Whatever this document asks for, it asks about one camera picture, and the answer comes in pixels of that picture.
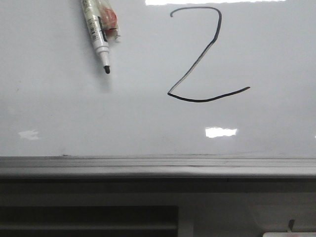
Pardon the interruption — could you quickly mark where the white box with clip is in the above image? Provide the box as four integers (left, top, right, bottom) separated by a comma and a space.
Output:
262, 219, 316, 237

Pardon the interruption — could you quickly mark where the white glossy whiteboard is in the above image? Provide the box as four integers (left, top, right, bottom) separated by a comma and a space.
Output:
0, 0, 316, 177

